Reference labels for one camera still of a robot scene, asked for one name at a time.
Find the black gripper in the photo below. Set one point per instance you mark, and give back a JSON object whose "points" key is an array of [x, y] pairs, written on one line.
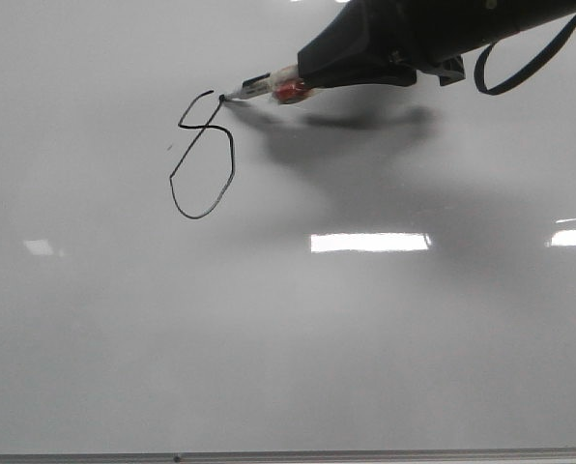
{"points": [[360, 47]]}

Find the black whiteboard marker pen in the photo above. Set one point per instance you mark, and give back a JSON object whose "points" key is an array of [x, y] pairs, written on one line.
{"points": [[284, 86]]}

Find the white glossy whiteboard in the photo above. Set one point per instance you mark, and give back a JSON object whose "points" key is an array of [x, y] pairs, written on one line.
{"points": [[375, 268]]}

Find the grey aluminium whiteboard frame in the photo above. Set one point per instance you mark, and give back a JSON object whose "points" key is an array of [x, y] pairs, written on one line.
{"points": [[536, 455]]}

